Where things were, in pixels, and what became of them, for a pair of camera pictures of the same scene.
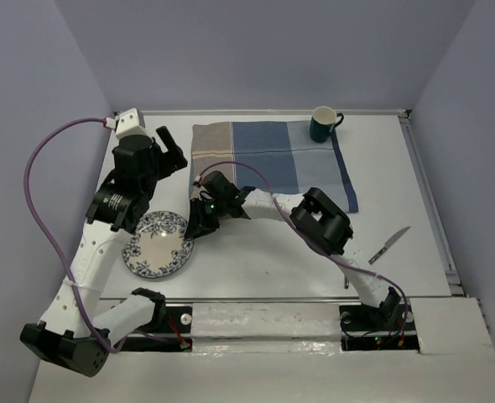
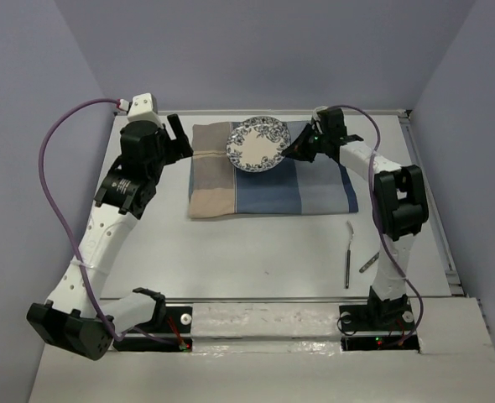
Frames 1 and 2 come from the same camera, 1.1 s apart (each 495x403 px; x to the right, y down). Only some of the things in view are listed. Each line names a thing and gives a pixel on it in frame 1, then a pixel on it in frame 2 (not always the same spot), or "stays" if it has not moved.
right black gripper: [198, 223] to [296, 150]
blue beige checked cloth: [273, 157] stays
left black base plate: [173, 333] stays
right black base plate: [363, 329] stays
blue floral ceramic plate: [158, 247] to [257, 143]
